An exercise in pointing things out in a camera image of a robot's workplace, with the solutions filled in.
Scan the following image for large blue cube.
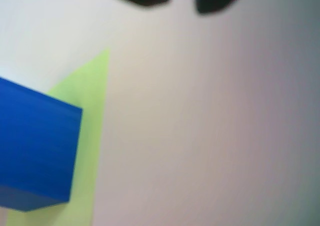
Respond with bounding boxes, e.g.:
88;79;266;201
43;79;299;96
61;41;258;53
0;76;83;213

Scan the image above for green square sheet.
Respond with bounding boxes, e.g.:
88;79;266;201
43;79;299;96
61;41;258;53
5;48;111;226

